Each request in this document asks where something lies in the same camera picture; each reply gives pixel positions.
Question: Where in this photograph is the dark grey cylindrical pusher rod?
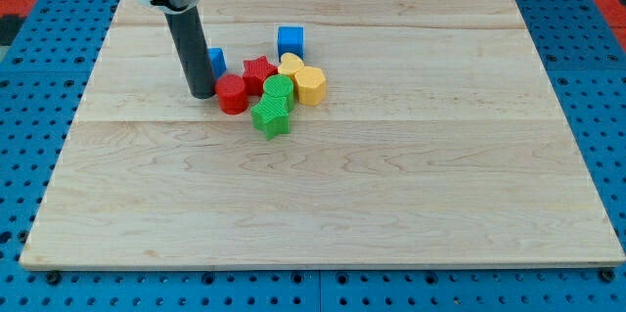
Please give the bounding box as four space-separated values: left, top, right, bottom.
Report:
165 7 215 99

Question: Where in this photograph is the blue triangle block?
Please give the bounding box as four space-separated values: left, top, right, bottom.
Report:
208 47 227 79

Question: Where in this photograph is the blue cube block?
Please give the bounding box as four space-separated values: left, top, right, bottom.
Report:
277 26 304 59

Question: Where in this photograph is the red cylinder block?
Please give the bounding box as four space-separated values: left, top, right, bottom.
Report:
215 74 248 114

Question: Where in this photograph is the red star block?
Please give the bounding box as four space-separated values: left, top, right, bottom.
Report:
243 56 278 96

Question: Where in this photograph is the yellow heart block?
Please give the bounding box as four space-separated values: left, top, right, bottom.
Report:
278 53 305 78

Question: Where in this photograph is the green cylinder block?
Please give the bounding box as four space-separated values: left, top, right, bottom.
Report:
262 74 295 111

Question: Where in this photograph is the green star block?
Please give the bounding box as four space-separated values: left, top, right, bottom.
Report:
250 95 291 140

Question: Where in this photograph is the yellow hexagon block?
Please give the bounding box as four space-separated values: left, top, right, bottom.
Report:
294 67 327 106

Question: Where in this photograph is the light wooden board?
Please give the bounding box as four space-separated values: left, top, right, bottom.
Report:
20 0 625 271

